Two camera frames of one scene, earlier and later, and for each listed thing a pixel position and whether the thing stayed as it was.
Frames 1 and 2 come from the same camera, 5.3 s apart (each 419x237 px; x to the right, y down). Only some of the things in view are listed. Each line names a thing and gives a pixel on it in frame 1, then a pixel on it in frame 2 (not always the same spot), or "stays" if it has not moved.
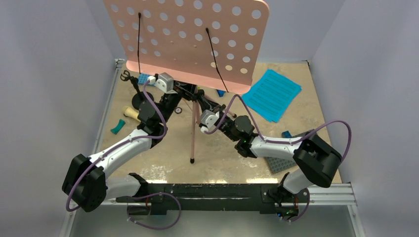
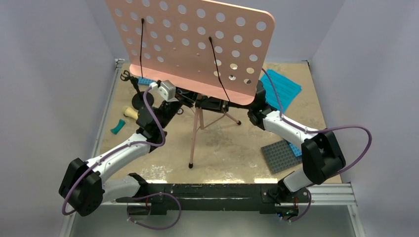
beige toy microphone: [131, 113] stays
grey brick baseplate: [278, 165] stays
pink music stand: [217, 44] stays
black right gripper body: [225, 126] → [223, 105]
